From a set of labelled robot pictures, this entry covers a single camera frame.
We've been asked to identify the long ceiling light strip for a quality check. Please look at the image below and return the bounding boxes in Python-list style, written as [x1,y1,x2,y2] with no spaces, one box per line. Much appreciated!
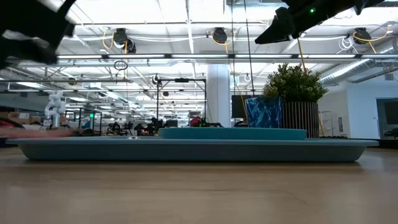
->
[57,53,398,60]

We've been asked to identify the black ceiling cable reel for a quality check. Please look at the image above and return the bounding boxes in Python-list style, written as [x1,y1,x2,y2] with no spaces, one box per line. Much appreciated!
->
[353,27,372,45]
[112,27,129,46]
[212,27,228,45]

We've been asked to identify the blue translucent plastic cup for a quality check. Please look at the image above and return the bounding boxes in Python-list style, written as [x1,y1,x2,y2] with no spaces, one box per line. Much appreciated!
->
[244,96,284,129]

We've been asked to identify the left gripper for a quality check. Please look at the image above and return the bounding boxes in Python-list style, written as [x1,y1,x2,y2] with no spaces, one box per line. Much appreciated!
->
[0,0,77,69]

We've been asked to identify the silver ceiling duct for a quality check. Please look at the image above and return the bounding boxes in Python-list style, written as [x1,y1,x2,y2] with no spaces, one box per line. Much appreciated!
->
[320,46,398,85]

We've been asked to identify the blue round plate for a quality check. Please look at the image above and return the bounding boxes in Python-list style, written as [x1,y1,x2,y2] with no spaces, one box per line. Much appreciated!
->
[159,127,308,141]

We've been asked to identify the black monitor screen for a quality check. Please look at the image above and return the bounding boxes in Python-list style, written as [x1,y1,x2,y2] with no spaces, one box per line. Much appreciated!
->
[231,95,249,119]

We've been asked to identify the white robot figure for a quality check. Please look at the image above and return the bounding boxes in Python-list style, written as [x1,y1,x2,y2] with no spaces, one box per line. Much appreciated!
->
[44,90,67,128]

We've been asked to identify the potted plant in striped pot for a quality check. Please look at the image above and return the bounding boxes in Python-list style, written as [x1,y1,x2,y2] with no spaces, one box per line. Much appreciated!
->
[262,63,330,139]

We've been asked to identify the black metal frame rig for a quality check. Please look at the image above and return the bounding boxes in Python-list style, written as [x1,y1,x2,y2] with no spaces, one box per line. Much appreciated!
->
[156,77,208,129]

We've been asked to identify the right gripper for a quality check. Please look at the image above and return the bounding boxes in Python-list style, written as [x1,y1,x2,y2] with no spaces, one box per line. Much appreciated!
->
[254,0,358,45]

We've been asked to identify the blue plastic tray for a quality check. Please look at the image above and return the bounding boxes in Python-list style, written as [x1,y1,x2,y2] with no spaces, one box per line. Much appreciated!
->
[6,138,379,162]

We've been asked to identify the white building pillar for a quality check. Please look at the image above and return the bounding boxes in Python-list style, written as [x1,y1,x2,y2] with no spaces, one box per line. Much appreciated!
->
[206,63,231,128]

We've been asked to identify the black hanging cable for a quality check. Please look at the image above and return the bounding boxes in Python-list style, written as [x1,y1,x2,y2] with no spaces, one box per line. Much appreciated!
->
[243,0,256,97]

